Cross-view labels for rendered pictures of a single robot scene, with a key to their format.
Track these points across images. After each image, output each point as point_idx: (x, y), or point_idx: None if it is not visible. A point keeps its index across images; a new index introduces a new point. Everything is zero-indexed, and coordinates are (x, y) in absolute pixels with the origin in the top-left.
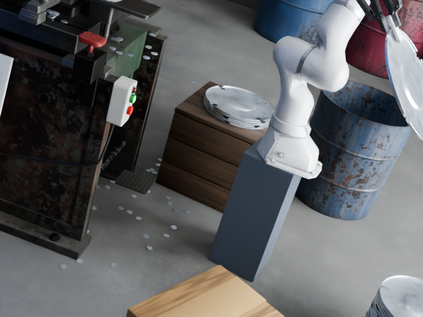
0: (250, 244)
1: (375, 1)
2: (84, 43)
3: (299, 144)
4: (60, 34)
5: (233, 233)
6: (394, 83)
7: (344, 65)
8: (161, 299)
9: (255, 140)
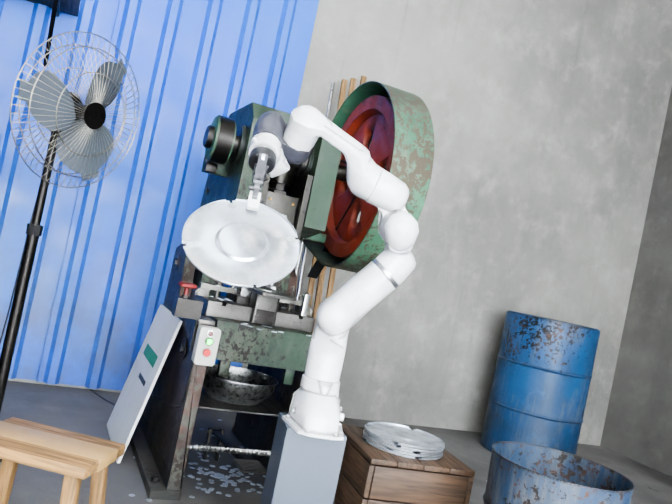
0: None
1: None
2: (222, 313)
3: (307, 397)
4: (204, 301)
5: None
6: (196, 222)
7: (335, 302)
8: (39, 425)
9: (366, 452)
